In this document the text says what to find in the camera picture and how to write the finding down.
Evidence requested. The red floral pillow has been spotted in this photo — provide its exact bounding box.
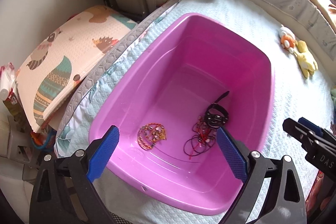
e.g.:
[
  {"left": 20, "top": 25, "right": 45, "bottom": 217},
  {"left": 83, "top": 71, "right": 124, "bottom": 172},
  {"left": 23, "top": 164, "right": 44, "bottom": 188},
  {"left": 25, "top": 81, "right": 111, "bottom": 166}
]
[{"left": 305, "top": 170, "right": 331, "bottom": 216}]

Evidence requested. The purple plastic bin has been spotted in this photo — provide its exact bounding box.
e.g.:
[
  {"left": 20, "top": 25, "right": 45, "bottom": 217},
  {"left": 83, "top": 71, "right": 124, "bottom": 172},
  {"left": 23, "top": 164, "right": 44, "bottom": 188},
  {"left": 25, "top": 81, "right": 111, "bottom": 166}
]
[{"left": 89, "top": 13, "right": 274, "bottom": 215}]

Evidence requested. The grey padded bed bumper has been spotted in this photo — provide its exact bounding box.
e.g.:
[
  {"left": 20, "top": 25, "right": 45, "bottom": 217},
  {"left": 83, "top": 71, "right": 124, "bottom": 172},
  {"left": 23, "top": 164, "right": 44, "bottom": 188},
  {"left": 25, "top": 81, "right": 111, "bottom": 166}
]
[{"left": 263, "top": 0, "right": 335, "bottom": 60}]

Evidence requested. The yellow plush toy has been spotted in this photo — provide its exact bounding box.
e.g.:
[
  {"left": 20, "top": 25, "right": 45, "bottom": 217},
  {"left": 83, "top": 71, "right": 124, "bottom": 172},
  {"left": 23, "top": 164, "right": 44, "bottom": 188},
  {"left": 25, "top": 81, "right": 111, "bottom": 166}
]
[{"left": 294, "top": 40, "right": 318, "bottom": 79}]

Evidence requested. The animal print play mat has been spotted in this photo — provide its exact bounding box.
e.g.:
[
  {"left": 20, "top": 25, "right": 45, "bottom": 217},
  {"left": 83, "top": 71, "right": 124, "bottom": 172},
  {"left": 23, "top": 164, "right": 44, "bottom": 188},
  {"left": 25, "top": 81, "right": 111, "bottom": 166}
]
[{"left": 16, "top": 5, "right": 137, "bottom": 132}]

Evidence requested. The multicolour beaded bracelet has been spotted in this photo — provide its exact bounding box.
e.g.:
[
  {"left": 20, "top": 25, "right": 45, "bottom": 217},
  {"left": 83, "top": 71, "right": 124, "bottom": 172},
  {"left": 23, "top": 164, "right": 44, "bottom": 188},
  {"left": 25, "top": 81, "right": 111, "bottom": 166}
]
[{"left": 138, "top": 125, "right": 158, "bottom": 151}]

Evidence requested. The red green string bracelet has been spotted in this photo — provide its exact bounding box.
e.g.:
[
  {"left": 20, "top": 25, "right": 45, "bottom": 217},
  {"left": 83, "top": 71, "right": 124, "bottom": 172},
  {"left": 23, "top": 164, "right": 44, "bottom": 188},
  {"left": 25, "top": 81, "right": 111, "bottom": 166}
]
[{"left": 187, "top": 116, "right": 219, "bottom": 161}]

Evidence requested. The orange white plush toy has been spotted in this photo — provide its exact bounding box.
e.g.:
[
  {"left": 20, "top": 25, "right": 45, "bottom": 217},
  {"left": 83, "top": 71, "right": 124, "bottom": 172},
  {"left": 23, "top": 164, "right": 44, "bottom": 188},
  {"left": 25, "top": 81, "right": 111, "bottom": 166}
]
[{"left": 278, "top": 25, "right": 297, "bottom": 54}]

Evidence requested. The black wrist watch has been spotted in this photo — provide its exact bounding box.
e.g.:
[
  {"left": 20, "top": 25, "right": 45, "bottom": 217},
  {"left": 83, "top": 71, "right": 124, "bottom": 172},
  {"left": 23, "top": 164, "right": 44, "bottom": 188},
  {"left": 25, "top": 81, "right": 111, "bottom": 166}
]
[{"left": 204, "top": 91, "right": 230, "bottom": 129}]

